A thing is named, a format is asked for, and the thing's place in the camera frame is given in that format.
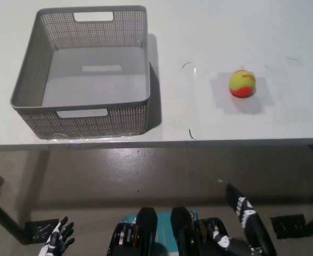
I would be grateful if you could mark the black metal table leg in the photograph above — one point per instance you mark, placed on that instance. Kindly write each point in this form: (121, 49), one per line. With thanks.
(4, 217)

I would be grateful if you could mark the grey perforated plastic basket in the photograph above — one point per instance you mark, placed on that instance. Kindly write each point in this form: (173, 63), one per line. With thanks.
(92, 122)

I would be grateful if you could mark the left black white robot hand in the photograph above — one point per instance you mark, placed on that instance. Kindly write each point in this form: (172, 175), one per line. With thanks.
(59, 237)

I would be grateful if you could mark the black floor plate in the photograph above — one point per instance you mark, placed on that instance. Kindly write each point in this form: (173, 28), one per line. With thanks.
(290, 225)
(41, 230)

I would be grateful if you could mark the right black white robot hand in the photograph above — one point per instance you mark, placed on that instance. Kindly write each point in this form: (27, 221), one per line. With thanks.
(255, 229)

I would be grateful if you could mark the yellow orange tennis ball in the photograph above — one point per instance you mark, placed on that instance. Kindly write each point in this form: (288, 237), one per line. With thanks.
(242, 82)

